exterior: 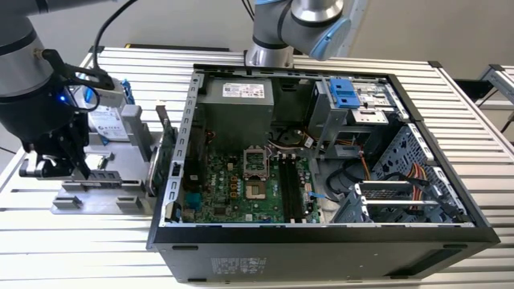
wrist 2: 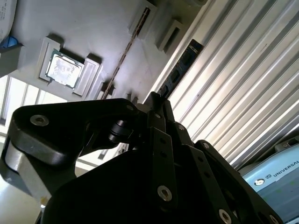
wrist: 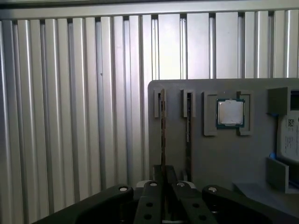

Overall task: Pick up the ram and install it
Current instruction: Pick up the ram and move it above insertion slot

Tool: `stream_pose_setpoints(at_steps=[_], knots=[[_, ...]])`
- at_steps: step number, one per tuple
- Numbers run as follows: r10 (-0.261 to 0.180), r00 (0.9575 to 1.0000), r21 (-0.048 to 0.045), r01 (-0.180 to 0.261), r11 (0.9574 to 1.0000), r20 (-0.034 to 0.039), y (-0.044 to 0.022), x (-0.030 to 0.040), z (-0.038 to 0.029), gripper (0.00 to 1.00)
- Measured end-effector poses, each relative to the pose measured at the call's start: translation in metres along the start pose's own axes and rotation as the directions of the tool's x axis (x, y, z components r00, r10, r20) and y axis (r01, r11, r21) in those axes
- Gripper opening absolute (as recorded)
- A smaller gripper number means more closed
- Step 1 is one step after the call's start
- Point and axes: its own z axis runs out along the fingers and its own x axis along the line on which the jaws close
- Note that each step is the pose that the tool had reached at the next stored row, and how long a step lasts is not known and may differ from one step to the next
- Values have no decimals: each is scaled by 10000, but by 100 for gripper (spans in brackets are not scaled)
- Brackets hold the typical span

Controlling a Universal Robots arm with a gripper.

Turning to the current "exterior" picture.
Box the silver CPU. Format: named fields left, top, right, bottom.
left=86, top=155, right=110, bottom=170

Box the blue plastic drive latch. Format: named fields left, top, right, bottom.
left=328, top=77, right=362, bottom=109

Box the thick black cable loop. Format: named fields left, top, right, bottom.
left=326, top=161, right=362, bottom=201

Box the green motherboard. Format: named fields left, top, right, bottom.
left=180, top=147, right=325, bottom=225

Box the hard disk in blue carrier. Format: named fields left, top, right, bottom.
left=86, top=78, right=137, bottom=145

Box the red yellow power wire bundle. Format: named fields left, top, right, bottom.
left=408, top=164, right=429, bottom=202

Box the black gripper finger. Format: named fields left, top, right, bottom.
left=59, top=120, right=93, bottom=182
left=38, top=152, right=82, bottom=180

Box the metal disk bay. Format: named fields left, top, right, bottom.
left=333, top=179, right=443, bottom=224

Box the small rounded silver camera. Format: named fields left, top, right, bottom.
left=18, top=157, right=47, bottom=179

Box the grey power supply unit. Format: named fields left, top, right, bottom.
left=197, top=76, right=277, bottom=151

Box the power supply wire bundle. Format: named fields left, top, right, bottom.
left=268, top=126, right=318, bottom=151

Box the black RAM slot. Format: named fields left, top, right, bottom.
left=280, top=155, right=293, bottom=224
left=284, top=155, right=298, bottom=224
left=290, top=155, right=304, bottom=224

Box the grey parts rack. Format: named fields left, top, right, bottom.
left=49, top=105, right=162, bottom=216

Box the green graphics card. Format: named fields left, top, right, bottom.
left=145, top=101, right=181, bottom=198

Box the metal slat side table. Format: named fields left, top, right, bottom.
left=476, top=63, right=514, bottom=111

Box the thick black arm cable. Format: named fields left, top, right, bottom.
left=91, top=0, right=141, bottom=70

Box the thin wire locking lever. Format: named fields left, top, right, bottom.
left=265, top=151, right=280, bottom=180

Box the orange wire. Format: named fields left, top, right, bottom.
left=358, top=150, right=373, bottom=180

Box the blue motherboard connector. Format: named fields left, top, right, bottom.
left=185, top=193, right=204, bottom=210

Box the CPU socket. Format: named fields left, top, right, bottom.
left=245, top=179, right=270, bottom=200

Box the black PC case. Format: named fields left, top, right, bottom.
left=145, top=62, right=503, bottom=284

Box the metal socket cover frame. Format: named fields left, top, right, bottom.
left=244, top=146, right=270, bottom=179

